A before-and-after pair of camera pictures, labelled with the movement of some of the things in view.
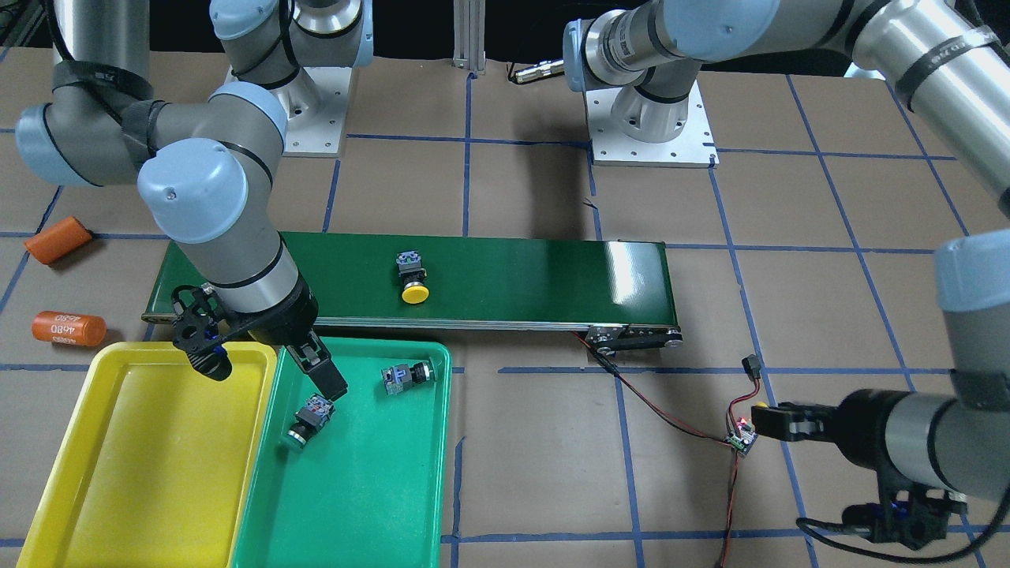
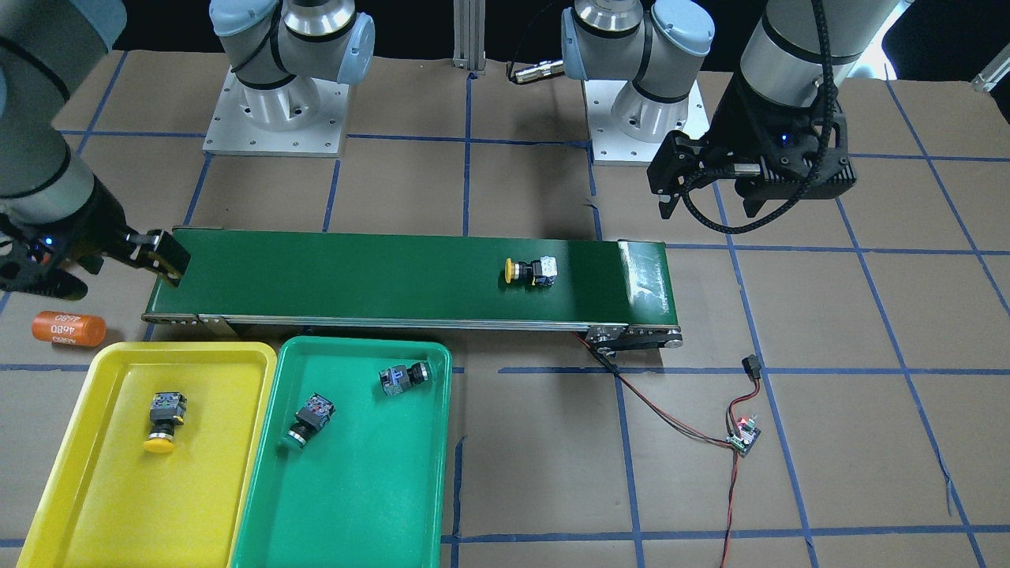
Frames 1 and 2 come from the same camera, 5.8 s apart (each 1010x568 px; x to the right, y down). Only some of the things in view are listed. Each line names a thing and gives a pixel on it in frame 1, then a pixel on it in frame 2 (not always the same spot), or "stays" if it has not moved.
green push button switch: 310,420 stays
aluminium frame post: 469,35 stays
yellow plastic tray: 159,468 stays
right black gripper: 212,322 → 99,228
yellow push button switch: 410,270 → 167,410
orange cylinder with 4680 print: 79,330 stays
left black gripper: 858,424 → 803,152
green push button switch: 402,377 stays
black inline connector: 752,367 stays
